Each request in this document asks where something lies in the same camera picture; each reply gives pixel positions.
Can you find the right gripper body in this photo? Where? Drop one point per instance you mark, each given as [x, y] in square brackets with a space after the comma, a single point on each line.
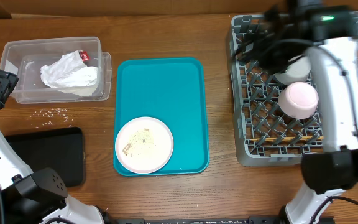
[274, 51]

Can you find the grey small plate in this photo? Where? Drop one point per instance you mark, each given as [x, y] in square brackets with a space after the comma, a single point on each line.
[297, 71]

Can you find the pink bowl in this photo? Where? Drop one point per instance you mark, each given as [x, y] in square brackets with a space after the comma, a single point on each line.
[298, 100]

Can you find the white napkin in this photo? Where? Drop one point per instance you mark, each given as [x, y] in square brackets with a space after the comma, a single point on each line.
[66, 65]
[82, 82]

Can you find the red wrapper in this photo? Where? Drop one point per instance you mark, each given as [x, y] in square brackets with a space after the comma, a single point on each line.
[84, 55]

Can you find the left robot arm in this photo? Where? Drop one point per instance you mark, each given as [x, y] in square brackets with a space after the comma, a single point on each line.
[36, 197]

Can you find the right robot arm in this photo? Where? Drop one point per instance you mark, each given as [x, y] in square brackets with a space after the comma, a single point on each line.
[333, 49]

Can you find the clear plastic bin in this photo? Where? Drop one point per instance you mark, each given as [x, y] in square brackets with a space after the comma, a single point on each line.
[25, 58]

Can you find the scattered rice grains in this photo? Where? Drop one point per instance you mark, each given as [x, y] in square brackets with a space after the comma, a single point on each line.
[50, 117]

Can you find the black plastic tray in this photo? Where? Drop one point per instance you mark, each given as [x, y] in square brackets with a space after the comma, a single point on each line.
[63, 150]

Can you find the grey dish rack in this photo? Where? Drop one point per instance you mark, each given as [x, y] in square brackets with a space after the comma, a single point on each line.
[258, 115]

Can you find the teal serving tray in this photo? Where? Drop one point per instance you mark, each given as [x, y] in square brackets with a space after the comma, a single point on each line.
[172, 91]

